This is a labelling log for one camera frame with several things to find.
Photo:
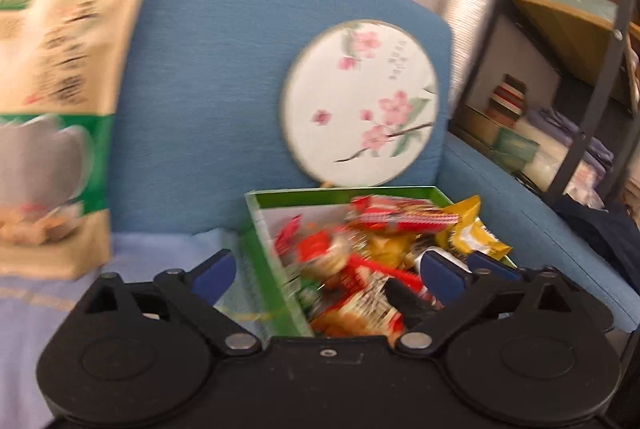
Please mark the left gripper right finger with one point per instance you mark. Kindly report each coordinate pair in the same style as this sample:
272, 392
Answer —
516, 353

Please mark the red white snack packet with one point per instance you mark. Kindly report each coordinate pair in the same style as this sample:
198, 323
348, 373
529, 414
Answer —
372, 300

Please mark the beige grain snack bag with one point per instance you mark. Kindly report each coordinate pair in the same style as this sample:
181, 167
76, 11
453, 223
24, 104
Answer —
61, 71

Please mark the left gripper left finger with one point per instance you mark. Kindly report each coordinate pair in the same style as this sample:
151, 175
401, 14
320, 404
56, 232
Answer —
141, 353

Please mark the green cardboard box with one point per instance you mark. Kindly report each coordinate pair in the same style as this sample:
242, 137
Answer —
299, 239

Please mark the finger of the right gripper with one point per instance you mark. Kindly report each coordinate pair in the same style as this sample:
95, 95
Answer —
479, 263

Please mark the striped vase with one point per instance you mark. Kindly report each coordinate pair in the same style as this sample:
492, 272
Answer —
507, 102

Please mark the red snack packets pile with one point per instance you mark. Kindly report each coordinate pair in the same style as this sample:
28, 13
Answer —
394, 214

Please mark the round floral fan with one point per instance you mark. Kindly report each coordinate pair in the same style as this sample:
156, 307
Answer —
359, 104

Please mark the blue sofa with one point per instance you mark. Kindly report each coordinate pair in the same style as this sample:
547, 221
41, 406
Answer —
198, 125

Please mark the yellow snack bag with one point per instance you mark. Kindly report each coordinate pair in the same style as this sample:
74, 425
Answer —
469, 233

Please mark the silver foil roll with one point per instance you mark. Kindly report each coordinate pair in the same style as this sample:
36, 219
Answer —
467, 20

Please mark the green boxes on shelf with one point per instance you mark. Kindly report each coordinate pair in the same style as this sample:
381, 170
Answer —
501, 144

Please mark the black metal shelf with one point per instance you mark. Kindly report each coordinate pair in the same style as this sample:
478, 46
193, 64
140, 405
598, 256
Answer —
581, 47

